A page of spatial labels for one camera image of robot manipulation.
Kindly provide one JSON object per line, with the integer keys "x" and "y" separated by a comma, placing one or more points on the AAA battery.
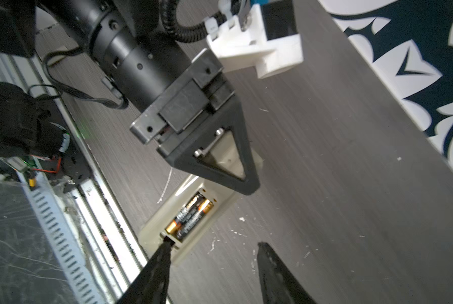
{"x": 185, "y": 213}
{"x": 195, "y": 219}

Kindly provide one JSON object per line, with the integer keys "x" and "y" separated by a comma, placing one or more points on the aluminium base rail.
{"x": 95, "y": 201}

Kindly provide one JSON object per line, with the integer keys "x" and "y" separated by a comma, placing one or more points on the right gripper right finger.
{"x": 278, "y": 284}

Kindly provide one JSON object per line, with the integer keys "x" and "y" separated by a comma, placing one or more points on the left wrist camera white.
{"x": 267, "y": 40}

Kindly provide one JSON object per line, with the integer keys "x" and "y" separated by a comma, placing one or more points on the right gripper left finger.
{"x": 151, "y": 285}

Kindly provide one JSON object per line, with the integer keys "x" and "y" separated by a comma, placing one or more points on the white remote control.
{"x": 223, "y": 155}

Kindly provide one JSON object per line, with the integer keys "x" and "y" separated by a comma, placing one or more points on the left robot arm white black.
{"x": 129, "y": 40}

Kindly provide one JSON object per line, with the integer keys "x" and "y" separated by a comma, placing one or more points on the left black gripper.
{"x": 199, "y": 125}

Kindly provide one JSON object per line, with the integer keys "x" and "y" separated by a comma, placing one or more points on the white slotted cable duct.
{"x": 62, "y": 241}

